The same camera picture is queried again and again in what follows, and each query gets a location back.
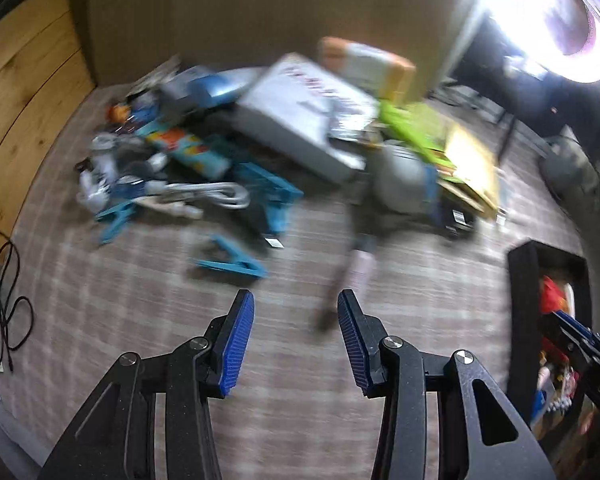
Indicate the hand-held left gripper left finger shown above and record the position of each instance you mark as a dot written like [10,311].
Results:
[237,345]

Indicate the fruit print cream tube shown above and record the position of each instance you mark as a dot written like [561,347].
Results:
[190,152]

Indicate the crumpled grey paper wrapper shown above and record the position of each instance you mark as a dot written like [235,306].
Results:
[152,77]

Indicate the yellow flat box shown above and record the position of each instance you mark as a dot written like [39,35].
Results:
[470,170]

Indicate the small white paper tag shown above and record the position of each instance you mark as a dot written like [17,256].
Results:
[274,243]

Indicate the grey fabric stool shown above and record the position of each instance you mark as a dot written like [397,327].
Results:
[575,167]

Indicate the orange white tissue pack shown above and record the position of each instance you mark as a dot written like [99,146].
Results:
[370,67]

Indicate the small cream white tube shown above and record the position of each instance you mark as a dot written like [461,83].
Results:
[170,208]

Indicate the orange toy figure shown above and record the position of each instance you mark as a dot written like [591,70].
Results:
[118,113]

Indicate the black storage box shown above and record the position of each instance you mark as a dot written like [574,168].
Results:
[522,310]

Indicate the black table frame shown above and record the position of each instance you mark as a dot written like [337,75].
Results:
[480,55]

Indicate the dark grey pouch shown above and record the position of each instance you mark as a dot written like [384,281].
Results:
[135,160]

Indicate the grey round object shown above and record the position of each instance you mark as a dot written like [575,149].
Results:
[402,177]

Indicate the bright round lamp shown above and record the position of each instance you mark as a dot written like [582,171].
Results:
[545,15]

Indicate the grey checked cloth mat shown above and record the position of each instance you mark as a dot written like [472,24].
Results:
[130,310]

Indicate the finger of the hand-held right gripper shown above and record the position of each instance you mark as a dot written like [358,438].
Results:
[577,325]

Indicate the teal clothes peg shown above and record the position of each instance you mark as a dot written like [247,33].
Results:
[235,262]

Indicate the green plastic brush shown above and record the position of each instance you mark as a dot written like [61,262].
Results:
[410,127]

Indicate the large white cardboard box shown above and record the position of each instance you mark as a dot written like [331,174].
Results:
[300,115]

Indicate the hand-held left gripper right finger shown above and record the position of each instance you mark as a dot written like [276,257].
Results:
[352,345]

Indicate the clear plastic bag bundle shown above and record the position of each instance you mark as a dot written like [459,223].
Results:
[96,180]

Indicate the brown cardboard board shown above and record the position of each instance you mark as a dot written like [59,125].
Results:
[230,10]

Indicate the black box with white label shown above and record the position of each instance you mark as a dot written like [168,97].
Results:
[455,220]

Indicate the small pink bottle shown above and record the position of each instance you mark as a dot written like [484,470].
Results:
[361,266]

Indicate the small blue packet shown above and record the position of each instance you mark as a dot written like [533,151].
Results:
[144,107]

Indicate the silver foil packet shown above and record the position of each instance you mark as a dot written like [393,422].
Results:
[350,127]

